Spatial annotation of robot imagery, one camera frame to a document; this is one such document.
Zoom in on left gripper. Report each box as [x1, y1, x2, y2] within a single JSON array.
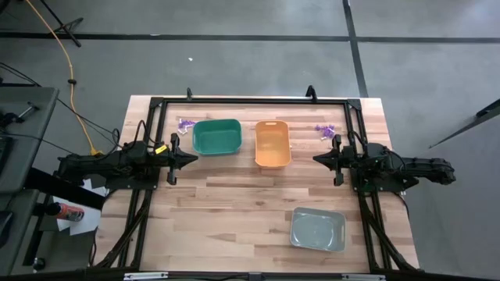
[[150, 133, 199, 186]]

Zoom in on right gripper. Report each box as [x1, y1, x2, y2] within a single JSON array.
[[312, 133, 359, 187]]

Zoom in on teal plastic basket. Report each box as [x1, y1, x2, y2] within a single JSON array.
[[191, 118, 243, 157]]

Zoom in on orange plastic basket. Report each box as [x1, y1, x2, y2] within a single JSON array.
[[254, 119, 293, 170]]

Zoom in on grey plastic basket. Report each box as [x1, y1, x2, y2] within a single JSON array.
[[289, 206, 347, 254]]

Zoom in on white paper sheets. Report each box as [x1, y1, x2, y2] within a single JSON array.
[[52, 177, 109, 237]]

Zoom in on black metal beam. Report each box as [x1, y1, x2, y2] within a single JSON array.
[[25, 167, 107, 211]]

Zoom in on orange spray can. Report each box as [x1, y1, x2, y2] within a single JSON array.
[[45, 201, 85, 222]]

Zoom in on grey office desk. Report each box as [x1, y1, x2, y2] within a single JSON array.
[[0, 86, 59, 276]]

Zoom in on black metal stand leg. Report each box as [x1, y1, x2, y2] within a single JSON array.
[[428, 98, 500, 150]]

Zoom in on black hand tool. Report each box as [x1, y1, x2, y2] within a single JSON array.
[[0, 101, 41, 128]]

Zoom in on black tripod stand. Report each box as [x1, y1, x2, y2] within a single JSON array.
[[38, 0, 84, 48]]

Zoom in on black aluminium table frame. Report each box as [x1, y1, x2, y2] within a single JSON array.
[[0, 94, 500, 281]]

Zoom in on black floor cable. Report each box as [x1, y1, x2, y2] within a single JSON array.
[[0, 62, 122, 151]]

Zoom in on silver metal bracket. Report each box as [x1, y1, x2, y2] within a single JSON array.
[[342, 273, 387, 281], [123, 272, 170, 281]]

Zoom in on yellow power cable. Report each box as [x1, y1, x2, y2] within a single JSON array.
[[23, 0, 103, 157]]

